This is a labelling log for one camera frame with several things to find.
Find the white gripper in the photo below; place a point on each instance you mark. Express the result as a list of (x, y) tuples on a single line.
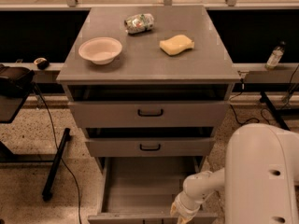
[(186, 206)]

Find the grey bottom drawer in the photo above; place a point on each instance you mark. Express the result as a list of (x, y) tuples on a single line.
[(140, 190)]

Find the grey drawer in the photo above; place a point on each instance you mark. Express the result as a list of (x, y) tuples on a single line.
[(140, 190), (149, 147), (148, 114)]

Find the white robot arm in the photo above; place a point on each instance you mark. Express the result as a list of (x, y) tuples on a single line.
[(259, 179)]

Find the grey middle drawer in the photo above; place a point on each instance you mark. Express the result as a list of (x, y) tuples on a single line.
[(149, 147)]

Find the grey top drawer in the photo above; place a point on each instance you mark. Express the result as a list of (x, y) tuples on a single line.
[(148, 114)]

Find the grey drawer cabinet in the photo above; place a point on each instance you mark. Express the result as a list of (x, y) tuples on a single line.
[(143, 72)]

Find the yellow sponge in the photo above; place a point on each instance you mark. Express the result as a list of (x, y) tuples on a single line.
[(176, 44)]

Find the white bowl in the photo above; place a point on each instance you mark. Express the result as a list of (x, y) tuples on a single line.
[(100, 50)]

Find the clear plastic bottle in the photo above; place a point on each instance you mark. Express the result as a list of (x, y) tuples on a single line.
[(276, 55)]

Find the crushed drink can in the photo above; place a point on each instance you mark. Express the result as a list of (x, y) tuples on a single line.
[(139, 23)]

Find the small tape measure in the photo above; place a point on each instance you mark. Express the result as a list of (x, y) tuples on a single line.
[(41, 63)]

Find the black bag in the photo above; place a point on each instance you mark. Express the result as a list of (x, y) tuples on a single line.
[(15, 81)]

